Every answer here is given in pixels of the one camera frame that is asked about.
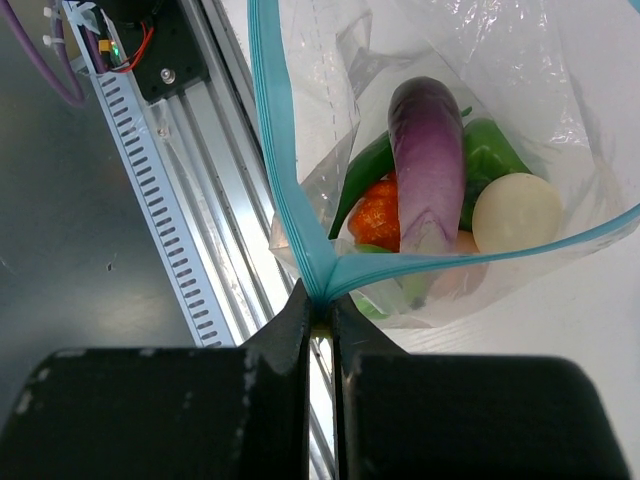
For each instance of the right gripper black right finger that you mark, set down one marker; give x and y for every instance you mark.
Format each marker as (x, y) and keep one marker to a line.
(434, 416)

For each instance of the orange toy pumpkin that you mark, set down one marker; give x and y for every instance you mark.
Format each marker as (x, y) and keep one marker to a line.
(374, 219)

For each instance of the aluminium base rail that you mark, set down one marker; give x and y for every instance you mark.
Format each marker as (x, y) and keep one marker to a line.
(261, 286)

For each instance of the green toy bell pepper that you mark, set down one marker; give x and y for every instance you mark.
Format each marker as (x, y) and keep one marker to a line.
(489, 156)

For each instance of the green toy chili pepper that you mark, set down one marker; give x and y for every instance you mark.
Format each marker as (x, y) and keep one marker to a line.
(369, 166)

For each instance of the peach toy egg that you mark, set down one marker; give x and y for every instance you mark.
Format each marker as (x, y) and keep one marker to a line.
(460, 281)

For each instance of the clear zip bag blue zipper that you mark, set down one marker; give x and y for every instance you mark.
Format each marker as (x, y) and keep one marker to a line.
(559, 78)

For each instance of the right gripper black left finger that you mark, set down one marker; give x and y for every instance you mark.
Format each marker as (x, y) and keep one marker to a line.
(169, 413)

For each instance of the purple toy eggplant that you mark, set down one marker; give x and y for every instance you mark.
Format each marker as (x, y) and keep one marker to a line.
(426, 134)

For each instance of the light green toy vegetable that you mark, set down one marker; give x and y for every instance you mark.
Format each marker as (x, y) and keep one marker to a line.
(402, 295)

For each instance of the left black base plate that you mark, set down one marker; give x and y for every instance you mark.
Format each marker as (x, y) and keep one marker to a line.
(159, 46)

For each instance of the white toy onion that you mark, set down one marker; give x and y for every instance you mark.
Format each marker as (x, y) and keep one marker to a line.
(516, 212)

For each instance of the slotted grey cable duct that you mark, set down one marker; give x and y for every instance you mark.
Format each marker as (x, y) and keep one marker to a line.
(150, 190)

